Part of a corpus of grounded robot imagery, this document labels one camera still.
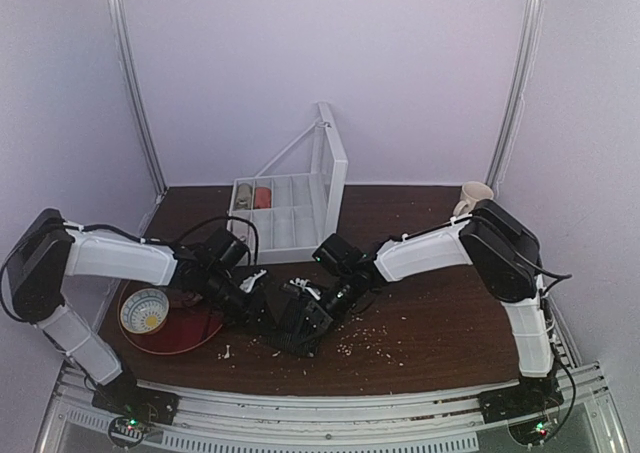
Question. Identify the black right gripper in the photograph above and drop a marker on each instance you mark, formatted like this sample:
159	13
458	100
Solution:
310	313

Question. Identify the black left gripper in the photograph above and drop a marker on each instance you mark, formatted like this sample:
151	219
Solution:
261	308

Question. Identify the black striped underwear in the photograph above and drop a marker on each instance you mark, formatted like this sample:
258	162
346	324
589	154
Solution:
297	322

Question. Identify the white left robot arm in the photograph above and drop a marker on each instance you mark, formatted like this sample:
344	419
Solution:
53	249

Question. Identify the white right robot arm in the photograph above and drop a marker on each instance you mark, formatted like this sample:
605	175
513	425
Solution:
503	252

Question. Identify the round red tray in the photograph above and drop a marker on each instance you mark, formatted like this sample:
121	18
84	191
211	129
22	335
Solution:
191	323

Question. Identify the blue patterned bowl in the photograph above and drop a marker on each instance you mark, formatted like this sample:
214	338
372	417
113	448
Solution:
144	312

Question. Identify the beige rolled cloth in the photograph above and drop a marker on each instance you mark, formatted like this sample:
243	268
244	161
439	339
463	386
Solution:
244	197

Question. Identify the red rolled cloth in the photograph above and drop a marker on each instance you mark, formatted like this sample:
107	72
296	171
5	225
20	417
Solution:
262	198

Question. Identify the white compartment organizer box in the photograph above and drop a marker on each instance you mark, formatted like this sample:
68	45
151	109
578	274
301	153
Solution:
307	179

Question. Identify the cream floral mug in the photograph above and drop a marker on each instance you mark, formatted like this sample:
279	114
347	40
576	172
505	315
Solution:
471	193

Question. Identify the aluminium front rail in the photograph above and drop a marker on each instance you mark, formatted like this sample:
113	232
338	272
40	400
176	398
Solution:
439	421

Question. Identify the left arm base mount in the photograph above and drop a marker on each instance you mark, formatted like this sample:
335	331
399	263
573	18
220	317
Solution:
138	410

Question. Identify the right aluminium frame post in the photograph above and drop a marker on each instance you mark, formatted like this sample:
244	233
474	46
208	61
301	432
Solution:
524	64

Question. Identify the aluminium frame post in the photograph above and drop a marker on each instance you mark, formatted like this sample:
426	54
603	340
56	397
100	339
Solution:
524	64
118	18

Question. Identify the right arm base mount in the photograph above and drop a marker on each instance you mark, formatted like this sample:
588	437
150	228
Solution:
532	408

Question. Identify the left aluminium frame post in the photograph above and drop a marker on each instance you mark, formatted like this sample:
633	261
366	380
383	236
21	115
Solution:
118	18

